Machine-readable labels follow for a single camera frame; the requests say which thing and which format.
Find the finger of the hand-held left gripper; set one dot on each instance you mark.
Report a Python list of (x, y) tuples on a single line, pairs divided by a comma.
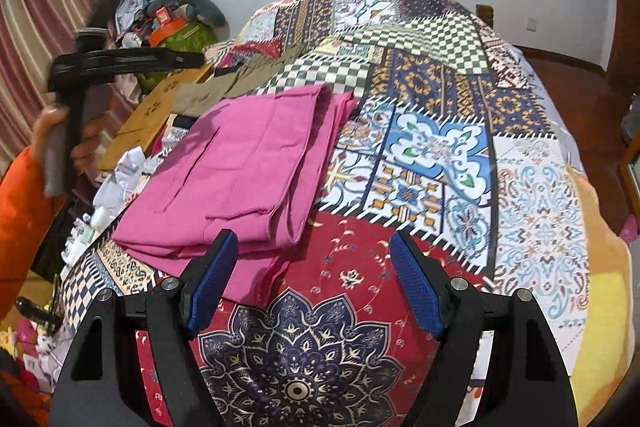
[(135, 59)]

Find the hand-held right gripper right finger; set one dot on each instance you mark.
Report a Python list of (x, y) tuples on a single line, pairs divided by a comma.
[(417, 287)]

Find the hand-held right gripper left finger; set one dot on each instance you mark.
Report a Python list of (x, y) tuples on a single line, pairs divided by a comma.
[(212, 282)]

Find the pink pants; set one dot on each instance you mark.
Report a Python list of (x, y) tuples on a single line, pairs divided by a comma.
[(225, 167)]

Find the olive pants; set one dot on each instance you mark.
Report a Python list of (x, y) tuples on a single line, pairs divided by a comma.
[(215, 89)]

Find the person's left hand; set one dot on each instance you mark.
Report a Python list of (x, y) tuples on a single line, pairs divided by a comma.
[(47, 127)]

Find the orange box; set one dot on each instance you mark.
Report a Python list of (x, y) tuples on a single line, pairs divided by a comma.
[(167, 29)]

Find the wooden lap desk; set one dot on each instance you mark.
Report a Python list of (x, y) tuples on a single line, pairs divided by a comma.
[(145, 117)]

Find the green patterned bag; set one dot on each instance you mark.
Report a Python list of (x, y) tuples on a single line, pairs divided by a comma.
[(192, 38)]

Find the white cloth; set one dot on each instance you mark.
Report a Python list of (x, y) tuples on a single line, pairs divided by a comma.
[(122, 177)]

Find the striped red curtain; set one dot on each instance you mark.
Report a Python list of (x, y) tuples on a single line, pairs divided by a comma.
[(30, 7)]

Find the patchwork printed blanket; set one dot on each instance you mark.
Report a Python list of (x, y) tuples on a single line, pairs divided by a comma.
[(425, 157)]

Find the pink slipper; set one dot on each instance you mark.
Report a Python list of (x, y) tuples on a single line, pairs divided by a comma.
[(630, 228)]

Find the wooden bedpost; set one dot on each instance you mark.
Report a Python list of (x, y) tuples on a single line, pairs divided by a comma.
[(485, 17)]

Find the white wall socket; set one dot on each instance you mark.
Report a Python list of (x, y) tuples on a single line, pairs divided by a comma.
[(532, 24)]

